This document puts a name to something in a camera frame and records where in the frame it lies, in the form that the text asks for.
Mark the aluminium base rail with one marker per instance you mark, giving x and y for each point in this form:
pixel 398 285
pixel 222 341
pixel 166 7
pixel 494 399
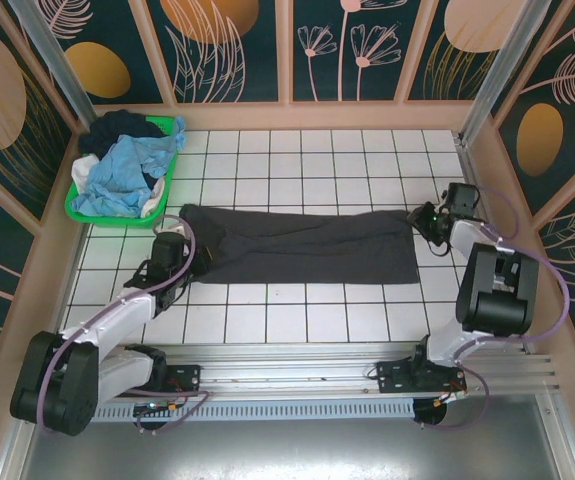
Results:
pixel 292 370

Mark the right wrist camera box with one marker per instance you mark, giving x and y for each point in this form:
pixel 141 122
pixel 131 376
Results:
pixel 461 197

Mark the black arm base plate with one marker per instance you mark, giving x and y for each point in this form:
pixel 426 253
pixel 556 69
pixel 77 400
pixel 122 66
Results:
pixel 184 380
pixel 397 377

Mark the aluminium table edge rail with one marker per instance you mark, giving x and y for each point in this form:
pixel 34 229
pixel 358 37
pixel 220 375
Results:
pixel 474 165

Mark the green plastic laundry basket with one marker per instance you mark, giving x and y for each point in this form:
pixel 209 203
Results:
pixel 117 221

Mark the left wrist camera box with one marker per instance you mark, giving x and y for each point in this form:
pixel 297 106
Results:
pixel 169 248

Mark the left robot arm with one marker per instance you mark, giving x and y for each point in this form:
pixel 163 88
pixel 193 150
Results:
pixel 52 385

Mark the grey t-shirt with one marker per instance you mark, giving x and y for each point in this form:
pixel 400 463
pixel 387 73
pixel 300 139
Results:
pixel 317 250

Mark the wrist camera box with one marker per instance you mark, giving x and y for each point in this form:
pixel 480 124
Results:
pixel 461 197
pixel 169 248

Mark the white t-shirt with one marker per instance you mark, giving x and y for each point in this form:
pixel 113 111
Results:
pixel 81 170

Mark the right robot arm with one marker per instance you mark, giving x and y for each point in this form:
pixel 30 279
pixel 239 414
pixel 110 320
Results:
pixel 497 300

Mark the navy blue t-shirt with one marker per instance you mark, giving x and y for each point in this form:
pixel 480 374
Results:
pixel 112 127

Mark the aluminium frame post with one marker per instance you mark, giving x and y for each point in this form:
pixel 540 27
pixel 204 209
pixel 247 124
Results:
pixel 62 70
pixel 497 65

